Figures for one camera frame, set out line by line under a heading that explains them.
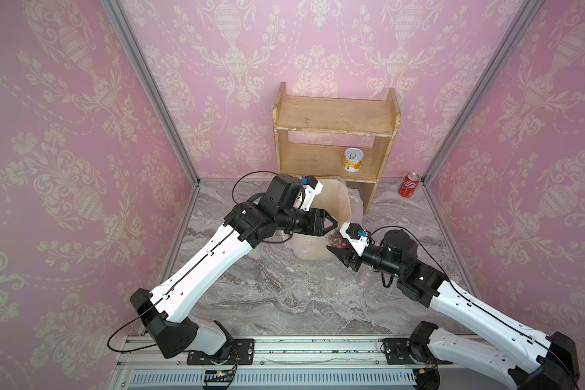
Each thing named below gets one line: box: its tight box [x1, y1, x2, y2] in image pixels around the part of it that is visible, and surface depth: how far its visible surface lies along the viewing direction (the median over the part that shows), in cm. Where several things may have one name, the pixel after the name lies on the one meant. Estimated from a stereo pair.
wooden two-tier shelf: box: [272, 82, 402, 214], surface depth 89 cm
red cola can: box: [398, 172, 421, 199], surface depth 111 cm
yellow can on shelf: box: [342, 147, 364, 173], surface depth 94 cm
